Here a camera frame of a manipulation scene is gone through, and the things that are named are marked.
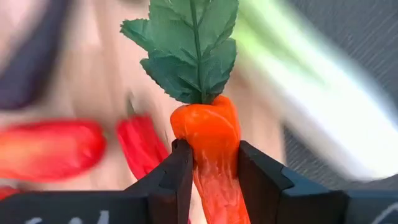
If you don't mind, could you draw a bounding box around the orange carrot with green leaves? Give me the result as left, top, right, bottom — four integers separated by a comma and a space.
119, 0, 252, 224

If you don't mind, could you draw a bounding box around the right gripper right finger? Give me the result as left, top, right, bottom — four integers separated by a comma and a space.
238, 140, 349, 224

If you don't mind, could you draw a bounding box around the dark grey woven placemat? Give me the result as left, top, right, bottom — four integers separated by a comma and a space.
279, 0, 398, 191

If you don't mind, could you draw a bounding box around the red chili pepper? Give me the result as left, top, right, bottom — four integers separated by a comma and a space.
116, 112, 171, 181

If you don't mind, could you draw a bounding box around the red and orange mango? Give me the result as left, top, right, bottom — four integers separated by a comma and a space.
0, 119, 108, 184

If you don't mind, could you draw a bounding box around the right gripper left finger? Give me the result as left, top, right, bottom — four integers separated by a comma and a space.
124, 139, 193, 224

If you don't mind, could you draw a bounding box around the dark purple eggplant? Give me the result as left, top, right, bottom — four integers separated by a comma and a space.
0, 0, 74, 111

